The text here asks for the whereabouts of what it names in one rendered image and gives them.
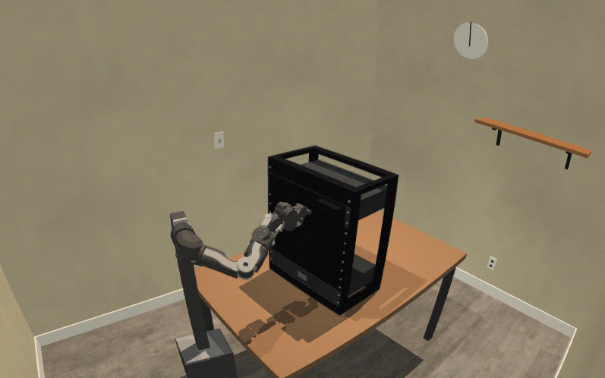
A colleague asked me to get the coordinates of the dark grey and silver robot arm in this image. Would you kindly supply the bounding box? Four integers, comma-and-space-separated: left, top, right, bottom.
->
171, 213, 283, 280

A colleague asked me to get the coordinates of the black server rack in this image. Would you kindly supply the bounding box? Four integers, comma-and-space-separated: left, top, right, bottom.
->
268, 146, 399, 316

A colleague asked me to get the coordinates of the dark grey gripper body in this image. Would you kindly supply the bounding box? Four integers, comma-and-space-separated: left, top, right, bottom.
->
273, 202, 298, 231

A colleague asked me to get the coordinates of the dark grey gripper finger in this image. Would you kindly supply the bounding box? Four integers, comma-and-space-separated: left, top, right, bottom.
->
292, 203, 311, 215
296, 211, 311, 228

